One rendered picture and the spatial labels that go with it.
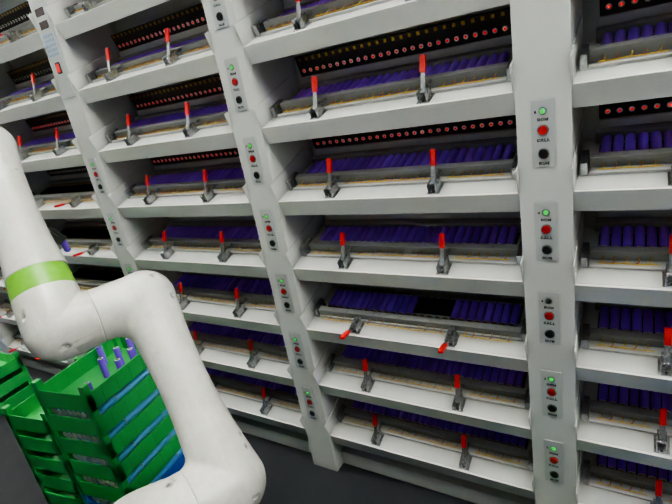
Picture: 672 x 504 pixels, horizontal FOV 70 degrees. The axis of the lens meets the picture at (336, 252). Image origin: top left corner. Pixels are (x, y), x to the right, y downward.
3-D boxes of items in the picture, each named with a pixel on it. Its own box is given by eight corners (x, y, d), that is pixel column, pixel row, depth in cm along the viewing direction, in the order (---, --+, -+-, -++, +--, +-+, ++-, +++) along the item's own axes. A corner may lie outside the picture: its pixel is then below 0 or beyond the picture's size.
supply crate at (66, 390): (92, 413, 126) (82, 388, 124) (40, 406, 134) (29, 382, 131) (167, 351, 152) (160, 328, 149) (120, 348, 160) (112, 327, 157)
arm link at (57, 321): (107, 350, 100) (107, 335, 90) (38, 378, 94) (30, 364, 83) (75, 275, 104) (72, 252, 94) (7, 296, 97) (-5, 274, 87)
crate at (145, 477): (131, 505, 137) (122, 483, 134) (80, 493, 145) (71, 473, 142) (194, 432, 162) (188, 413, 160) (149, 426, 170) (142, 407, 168)
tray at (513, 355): (529, 372, 109) (525, 345, 104) (311, 339, 141) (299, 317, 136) (542, 308, 122) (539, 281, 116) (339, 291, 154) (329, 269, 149)
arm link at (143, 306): (286, 492, 87) (165, 251, 102) (201, 549, 78) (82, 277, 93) (269, 497, 97) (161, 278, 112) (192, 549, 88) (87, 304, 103)
